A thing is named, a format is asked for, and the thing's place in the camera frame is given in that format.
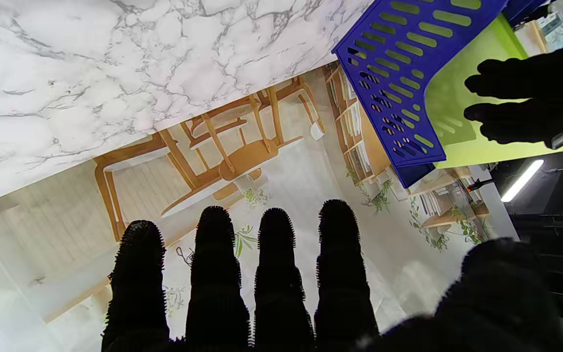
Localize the yellow-green translucent file folder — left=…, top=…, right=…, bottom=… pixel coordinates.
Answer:
left=425, top=14, right=563, bottom=169

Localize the white fluorescent tube light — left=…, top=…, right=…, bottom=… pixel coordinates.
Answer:
left=500, top=159, right=545, bottom=203

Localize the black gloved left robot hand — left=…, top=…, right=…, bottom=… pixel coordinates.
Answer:
left=464, top=34, right=563, bottom=150

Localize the blue perforated plastic file rack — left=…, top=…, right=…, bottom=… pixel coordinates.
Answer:
left=331, top=0, right=551, bottom=189

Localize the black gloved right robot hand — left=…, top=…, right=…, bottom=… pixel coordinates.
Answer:
left=101, top=199, right=563, bottom=352

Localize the printed dining room backdrop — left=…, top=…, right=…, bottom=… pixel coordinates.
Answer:
left=0, top=63, right=521, bottom=352

